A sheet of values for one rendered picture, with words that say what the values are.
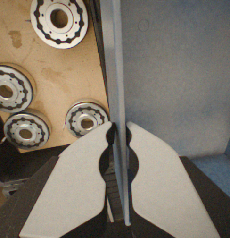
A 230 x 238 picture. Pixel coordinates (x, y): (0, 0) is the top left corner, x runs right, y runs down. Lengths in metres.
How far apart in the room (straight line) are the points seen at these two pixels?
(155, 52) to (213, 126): 0.12
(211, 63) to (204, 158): 0.12
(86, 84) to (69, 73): 0.04
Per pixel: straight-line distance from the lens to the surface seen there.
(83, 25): 0.36
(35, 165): 0.48
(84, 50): 0.40
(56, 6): 0.36
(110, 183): 0.61
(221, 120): 0.23
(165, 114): 0.19
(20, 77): 0.40
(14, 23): 0.42
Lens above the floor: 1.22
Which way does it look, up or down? 60 degrees down
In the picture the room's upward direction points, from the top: 167 degrees clockwise
